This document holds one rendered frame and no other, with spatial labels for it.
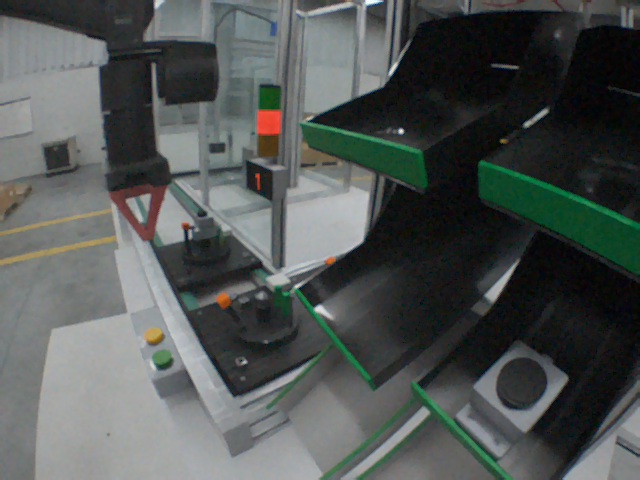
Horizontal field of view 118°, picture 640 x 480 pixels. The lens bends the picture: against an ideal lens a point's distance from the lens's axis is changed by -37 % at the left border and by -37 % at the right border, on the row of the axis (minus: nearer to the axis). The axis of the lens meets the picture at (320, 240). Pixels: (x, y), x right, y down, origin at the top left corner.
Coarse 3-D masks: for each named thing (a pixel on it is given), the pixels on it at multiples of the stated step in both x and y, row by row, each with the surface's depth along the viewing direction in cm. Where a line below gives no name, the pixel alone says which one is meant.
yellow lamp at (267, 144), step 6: (258, 138) 63; (264, 138) 62; (270, 138) 62; (276, 138) 63; (258, 144) 63; (264, 144) 63; (270, 144) 63; (276, 144) 64; (258, 150) 64; (264, 150) 63; (270, 150) 63; (276, 150) 64; (264, 156) 64; (270, 156) 64
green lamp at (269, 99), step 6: (258, 90) 59; (264, 90) 58; (270, 90) 58; (276, 90) 58; (258, 96) 59; (264, 96) 58; (270, 96) 58; (276, 96) 59; (258, 102) 60; (264, 102) 59; (270, 102) 59; (276, 102) 59; (258, 108) 60; (264, 108) 59; (270, 108) 59; (276, 108) 60
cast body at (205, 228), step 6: (204, 210) 78; (198, 216) 76; (204, 216) 76; (210, 216) 77; (198, 222) 75; (204, 222) 76; (210, 222) 77; (198, 228) 76; (204, 228) 77; (210, 228) 78; (216, 228) 79; (192, 234) 78; (198, 234) 76; (204, 234) 77; (210, 234) 79; (216, 234) 80; (198, 240) 77
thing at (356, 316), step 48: (432, 192) 35; (384, 240) 34; (432, 240) 32; (480, 240) 30; (528, 240) 26; (336, 288) 31; (384, 288) 29; (432, 288) 27; (480, 288) 24; (336, 336) 27; (384, 336) 25; (432, 336) 23
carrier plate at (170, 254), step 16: (160, 256) 82; (176, 256) 79; (240, 256) 82; (256, 256) 83; (176, 272) 72; (192, 272) 73; (208, 272) 74; (224, 272) 74; (240, 272) 78; (176, 288) 69; (192, 288) 70
